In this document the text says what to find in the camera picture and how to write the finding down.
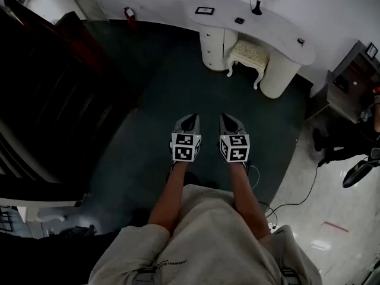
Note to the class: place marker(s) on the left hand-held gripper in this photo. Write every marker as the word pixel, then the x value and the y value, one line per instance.
pixel 181 153

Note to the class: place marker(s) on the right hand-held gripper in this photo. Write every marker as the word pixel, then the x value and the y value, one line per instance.
pixel 237 153

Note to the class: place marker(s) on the person's left forearm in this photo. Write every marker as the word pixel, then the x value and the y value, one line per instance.
pixel 170 197

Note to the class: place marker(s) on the person's right forearm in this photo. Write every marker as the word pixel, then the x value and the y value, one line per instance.
pixel 246 197

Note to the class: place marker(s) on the white curved dressing table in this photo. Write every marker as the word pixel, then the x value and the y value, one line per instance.
pixel 267 28

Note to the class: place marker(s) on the cream upholstered stool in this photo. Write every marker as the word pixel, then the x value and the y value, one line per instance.
pixel 249 52

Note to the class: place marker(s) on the small black square box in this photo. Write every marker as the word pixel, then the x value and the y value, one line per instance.
pixel 239 20

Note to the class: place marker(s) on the small round black object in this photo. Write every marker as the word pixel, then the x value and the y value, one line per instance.
pixel 301 41

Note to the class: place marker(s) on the person's grey sweatshirt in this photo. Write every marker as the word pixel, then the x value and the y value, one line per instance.
pixel 207 242

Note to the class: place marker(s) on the black cone stand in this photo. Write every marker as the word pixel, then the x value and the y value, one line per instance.
pixel 256 10

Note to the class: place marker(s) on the red fire extinguisher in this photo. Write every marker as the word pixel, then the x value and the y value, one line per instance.
pixel 130 16

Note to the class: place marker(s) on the dark wooden furniture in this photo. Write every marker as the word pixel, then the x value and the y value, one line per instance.
pixel 59 85

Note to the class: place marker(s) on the red floor tape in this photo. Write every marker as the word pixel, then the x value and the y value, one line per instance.
pixel 335 226

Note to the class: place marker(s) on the metal framed glass door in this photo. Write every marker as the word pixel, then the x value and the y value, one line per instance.
pixel 89 7

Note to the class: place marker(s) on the small black picture frame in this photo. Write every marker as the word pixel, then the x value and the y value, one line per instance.
pixel 372 50

